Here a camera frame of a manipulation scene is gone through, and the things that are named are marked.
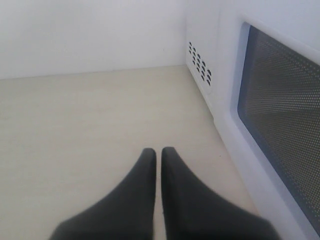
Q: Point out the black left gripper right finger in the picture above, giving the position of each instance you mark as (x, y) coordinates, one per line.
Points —
(192, 211)

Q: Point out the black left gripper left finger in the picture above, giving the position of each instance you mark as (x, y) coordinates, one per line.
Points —
(126, 213)

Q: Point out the white microwave door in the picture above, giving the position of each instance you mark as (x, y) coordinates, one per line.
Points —
(267, 107)

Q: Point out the white Midea microwave oven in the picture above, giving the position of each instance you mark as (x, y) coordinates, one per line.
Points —
(202, 41)

